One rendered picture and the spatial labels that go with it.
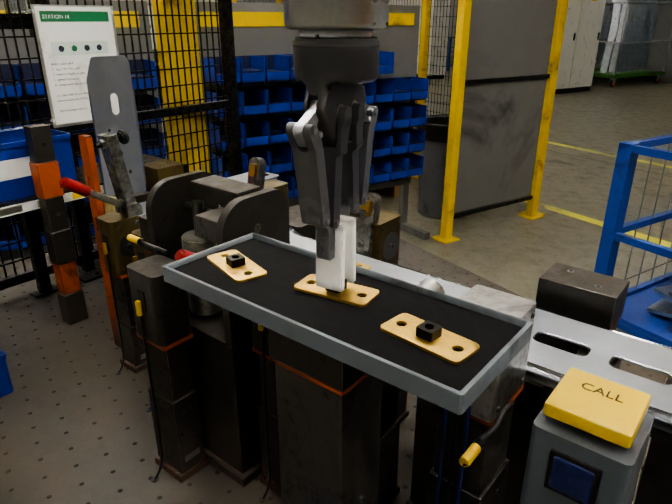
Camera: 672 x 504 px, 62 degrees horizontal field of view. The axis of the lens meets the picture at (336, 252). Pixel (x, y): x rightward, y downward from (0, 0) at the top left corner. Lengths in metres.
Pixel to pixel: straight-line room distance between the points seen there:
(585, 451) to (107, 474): 0.83
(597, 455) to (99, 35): 1.62
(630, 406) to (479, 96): 3.50
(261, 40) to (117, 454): 2.51
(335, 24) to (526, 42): 3.72
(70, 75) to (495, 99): 2.89
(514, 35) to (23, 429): 3.57
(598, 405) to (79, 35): 1.58
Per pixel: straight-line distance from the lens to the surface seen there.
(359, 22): 0.47
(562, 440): 0.46
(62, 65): 1.74
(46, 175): 1.45
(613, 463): 0.45
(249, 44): 3.21
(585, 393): 0.47
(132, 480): 1.07
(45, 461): 1.17
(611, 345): 0.88
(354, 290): 0.57
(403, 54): 3.79
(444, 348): 0.49
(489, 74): 3.93
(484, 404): 0.67
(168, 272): 0.64
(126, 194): 1.20
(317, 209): 0.50
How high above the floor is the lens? 1.42
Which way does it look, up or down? 23 degrees down
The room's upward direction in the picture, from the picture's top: straight up
